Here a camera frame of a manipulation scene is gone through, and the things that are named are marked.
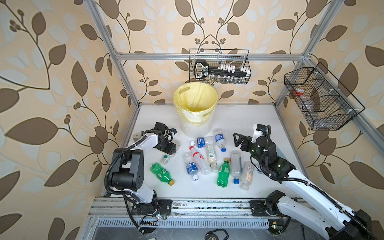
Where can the clear bottle yellow label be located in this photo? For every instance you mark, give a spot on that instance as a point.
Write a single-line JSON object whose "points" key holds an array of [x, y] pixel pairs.
{"points": [[247, 175]]}

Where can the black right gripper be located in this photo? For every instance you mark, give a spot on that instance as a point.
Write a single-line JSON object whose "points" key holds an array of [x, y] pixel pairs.
{"points": [[247, 140]]}

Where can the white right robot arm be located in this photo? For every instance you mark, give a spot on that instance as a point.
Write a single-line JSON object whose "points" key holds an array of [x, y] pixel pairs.
{"points": [[325, 215]]}

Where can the black wire basket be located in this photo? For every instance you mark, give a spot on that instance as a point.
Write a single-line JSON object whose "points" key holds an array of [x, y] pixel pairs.
{"points": [[328, 104], [239, 58]]}

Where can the black round object bottom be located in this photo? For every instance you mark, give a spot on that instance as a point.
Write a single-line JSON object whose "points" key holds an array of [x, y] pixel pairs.
{"points": [[212, 235]]}

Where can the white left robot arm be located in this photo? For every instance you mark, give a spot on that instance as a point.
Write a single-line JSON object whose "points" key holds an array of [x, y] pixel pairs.
{"points": [[126, 173]]}

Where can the black wire basket back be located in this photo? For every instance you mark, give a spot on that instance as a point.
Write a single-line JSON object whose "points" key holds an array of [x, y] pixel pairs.
{"points": [[239, 58]]}

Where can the small bottle blue cap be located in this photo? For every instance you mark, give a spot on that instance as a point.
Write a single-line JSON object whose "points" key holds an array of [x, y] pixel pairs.
{"points": [[220, 140]]}

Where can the clear bottle red cap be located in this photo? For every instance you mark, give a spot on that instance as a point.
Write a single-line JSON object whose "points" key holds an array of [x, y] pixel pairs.
{"points": [[200, 160]]}

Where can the clear bottle blue label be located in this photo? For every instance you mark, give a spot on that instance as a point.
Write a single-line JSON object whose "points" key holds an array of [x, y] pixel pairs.
{"points": [[191, 166]]}

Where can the green soda bottle yellow cap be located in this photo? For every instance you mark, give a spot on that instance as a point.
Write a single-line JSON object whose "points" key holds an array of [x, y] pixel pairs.
{"points": [[162, 174]]}

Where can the white bin yellow bag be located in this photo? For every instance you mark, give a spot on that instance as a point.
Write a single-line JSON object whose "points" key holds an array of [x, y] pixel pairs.
{"points": [[195, 103]]}

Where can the black wire basket right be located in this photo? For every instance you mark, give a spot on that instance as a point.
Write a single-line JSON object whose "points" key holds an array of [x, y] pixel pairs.
{"points": [[328, 104]]}

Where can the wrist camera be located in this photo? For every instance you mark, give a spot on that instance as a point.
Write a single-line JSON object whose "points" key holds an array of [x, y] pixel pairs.
{"points": [[171, 132], [259, 131]]}

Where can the clear bottle blue cap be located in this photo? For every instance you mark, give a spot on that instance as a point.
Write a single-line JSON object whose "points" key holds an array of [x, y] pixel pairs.
{"points": [[236, 166]]}

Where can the clear bottle green white label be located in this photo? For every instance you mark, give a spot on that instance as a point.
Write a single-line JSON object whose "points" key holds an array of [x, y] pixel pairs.
{"points": [[212, 156]]}

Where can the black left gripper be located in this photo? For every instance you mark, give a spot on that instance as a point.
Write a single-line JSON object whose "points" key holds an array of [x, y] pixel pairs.
{"points": [[169, 150]]}

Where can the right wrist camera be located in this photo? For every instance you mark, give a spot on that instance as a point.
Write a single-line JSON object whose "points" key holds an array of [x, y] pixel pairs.
{"points": [[259, 131]]}

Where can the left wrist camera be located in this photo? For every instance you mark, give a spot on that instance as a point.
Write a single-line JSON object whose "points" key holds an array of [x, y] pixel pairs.
{"points": [[171, 132]]}

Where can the green soda bottle upright-lying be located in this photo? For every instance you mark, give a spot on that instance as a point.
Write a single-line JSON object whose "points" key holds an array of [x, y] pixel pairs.
{"points": [[224, 172]]}

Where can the small bottle blue label lying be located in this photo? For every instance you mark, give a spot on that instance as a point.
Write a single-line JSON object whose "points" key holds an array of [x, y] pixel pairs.
{"points": [[203, 141]]}

